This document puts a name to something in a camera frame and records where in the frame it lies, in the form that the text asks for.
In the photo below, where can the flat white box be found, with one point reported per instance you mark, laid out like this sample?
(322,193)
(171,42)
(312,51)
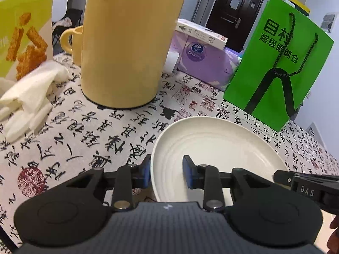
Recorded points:
(201,33)

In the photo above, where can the yellow-green snack box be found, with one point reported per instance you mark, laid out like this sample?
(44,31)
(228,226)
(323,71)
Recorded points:
(23,26)

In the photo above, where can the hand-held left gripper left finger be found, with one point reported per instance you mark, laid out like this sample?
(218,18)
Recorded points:
(147,170)

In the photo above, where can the white wall heater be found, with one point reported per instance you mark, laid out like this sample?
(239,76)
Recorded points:
(316,136)

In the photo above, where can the yellow thermos jug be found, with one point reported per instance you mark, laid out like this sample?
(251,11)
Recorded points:
(127,45)

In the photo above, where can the yellow box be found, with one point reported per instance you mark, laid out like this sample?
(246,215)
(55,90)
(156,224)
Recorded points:
(299,5)

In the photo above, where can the purple tissue pack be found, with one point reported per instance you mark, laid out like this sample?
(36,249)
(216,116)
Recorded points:
(204,60)

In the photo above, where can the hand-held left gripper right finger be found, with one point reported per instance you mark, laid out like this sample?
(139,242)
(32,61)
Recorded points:
(187,173)

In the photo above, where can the white rubber gloves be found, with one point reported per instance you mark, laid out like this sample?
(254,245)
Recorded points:
(31,92)

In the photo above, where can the white wall panel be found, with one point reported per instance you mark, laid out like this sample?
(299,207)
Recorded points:
(328,22)

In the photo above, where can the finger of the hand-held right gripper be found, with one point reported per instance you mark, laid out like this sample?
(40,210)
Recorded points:
(283,177)

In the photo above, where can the dark entrance door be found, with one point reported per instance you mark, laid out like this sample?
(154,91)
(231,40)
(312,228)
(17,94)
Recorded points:
(233,8)

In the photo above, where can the green paper bag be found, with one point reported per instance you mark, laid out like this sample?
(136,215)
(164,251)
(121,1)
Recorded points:
(275,71)

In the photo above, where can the person's right hand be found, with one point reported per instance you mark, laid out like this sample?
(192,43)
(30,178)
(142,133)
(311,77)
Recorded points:
(335,230)

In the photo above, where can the cream round plate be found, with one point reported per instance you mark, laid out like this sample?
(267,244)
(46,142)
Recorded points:
(219,143)

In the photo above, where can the yellow mug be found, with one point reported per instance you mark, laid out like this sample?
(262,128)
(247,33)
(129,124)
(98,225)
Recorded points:
(71,41)

